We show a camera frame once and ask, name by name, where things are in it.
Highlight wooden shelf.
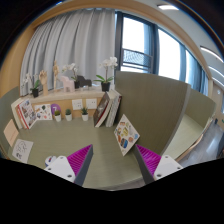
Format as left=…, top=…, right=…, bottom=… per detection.
left=11, top=90, right=104, bottom=129

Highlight white leaning books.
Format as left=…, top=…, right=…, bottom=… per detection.
left=105, top=90, right=122, bottom=127

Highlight illustrated picture book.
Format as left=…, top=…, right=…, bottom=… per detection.
left=17, top=99, right=37, bottom=129

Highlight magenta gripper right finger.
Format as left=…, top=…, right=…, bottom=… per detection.
left=134, top=144, right=182, bottom=184

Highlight colourful sticker card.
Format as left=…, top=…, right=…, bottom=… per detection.
left=114, top=115, right=140, bottom=156

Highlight orange paper sheet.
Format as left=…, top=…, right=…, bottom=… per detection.
left=3, top=120, right=19, bottom=146

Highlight white orchid in black pot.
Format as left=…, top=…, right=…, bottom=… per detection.
left=95, top=57, right=118, bottom=92

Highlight white illustrated card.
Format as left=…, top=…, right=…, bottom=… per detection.
left=35, top=104, right=52, bottom=120

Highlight small orchid at shelf left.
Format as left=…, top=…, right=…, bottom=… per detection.
left=22, top=73, right=40, bottom=98

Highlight pink elephant figurine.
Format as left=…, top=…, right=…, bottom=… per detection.
left=61, top=76, right=75, bottom=92

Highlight small succulent white pot left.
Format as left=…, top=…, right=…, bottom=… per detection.
left=54, top=110, right=61, bottom=122

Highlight small succulent white pot right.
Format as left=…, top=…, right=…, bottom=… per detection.
left=81, top=107, right=89, bottom=121

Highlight purple round ornament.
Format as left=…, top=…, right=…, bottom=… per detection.
left=51, top=104, right=61, bottom=116

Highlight white wall socket right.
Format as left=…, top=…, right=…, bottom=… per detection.
left=86, top=98, right=97, bottom=109

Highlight white wall socket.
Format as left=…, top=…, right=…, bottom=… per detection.
left=86, top=98, right=97, bottom=109
left=72, top=99, right=83, bottom=110

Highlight black miniature piano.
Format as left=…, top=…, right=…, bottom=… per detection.
left=77, top=76, right=92, bottom=87

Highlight grey curtain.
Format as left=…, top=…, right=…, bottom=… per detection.
left=20, top=8, right=115, bottom=96

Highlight small succulent white pot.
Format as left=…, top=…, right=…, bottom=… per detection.
left=54, top=110, right=61, bottom=122
left=81, top=107, right=89, bottom=121
left=65, top=109, right=72, bottom=121

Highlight olive desk divider panel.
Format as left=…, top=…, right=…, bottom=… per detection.
left=115, top=71, right=216, bottom=159

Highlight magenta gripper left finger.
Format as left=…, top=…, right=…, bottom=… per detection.
left=45, top=144, right=93, bottom=186

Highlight sketch paper sheet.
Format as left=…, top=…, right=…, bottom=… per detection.
left=12, top=139, right=33, bottom=163

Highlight white wall socket left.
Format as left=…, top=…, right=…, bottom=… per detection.
left=72, top=99, right=83, bottom=110

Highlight wooden mannequin figure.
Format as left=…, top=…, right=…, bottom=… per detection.
left=53, top=60, right=59, bottom=91

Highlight dark red leaning book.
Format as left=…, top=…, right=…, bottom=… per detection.
left=93, top=92, right=110, bottom=127

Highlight wooden hand model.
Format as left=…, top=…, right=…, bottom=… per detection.
left=39, top=70, right=48, bottom=96

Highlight small succulent white pot middle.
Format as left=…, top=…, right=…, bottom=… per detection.
left=65, top=109, right=72, bottom=121

